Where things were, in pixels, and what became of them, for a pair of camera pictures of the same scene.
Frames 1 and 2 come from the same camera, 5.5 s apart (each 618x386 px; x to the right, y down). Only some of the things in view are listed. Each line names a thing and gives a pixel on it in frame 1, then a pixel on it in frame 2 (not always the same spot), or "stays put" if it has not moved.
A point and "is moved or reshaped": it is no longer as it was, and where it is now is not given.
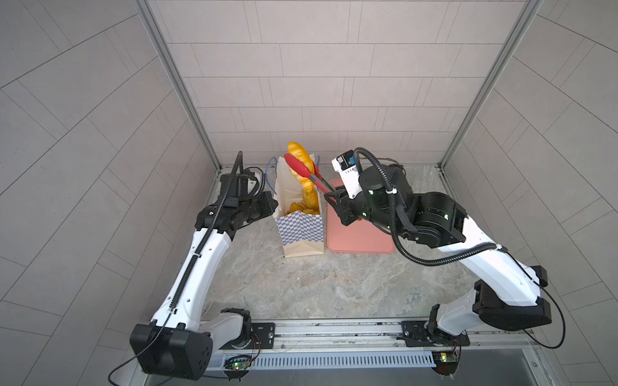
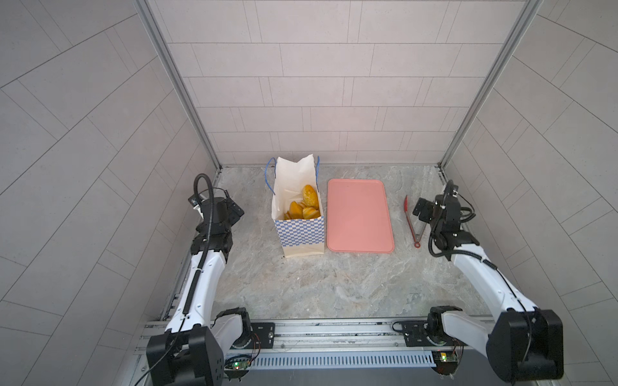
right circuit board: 446,362 stays put
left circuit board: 237,363 stays put
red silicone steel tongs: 315,176 is moved or reshaped
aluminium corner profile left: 148,16 stays put
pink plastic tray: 360,236 stays put
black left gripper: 266,209 to 232,215
